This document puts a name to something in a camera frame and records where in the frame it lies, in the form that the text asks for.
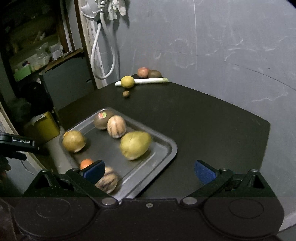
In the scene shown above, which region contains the large orange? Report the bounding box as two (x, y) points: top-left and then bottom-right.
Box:
(80, 159), (94, 170)

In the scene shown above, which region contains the yellow-brown mango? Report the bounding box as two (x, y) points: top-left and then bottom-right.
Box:
(62, 130), (86, 153)

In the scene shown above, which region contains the green-yellow pear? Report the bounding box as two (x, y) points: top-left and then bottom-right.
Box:
(119, 131), (152, 160)

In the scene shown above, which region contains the kiwi with red sticker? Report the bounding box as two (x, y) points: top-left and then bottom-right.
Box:
(93, 109), (114, 130)

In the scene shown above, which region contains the yellow lemon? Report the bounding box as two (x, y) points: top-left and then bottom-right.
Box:
(120, 76), (135, 89)

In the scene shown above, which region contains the person's left hand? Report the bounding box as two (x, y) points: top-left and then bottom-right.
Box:
(0, 157), (11, 182)

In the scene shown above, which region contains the yellow bin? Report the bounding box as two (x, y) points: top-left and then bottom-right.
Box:
(25, 111), (60, 142)

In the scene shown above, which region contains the metal baking tray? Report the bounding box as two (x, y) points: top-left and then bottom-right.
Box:
(64, 108), (178, 201)

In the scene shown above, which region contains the green box on shelf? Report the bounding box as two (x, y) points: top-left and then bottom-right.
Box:
(14, 65), (32, 81)

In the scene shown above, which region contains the dark cabinet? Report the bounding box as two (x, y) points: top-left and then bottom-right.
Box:
(40, 49), (95, 110)

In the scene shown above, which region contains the longan far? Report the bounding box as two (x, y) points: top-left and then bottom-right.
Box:
(122, 90), (130, 97)

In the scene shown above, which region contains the white green leek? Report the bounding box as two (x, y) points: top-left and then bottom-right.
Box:
(115, 77), (169, 87)

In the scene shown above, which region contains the plain brown kiwi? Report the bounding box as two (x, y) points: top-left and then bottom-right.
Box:
(147, 70), (162, 78)

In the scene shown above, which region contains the red apple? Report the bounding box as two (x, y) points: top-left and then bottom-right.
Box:
(137, 67), (149, 78)

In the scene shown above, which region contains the white flexible hose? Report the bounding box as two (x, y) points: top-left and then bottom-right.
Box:
(90, 9), (117, 80)

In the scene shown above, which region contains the grey rag on wall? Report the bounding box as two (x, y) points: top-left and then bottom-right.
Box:
(108, 0), (126, 21)

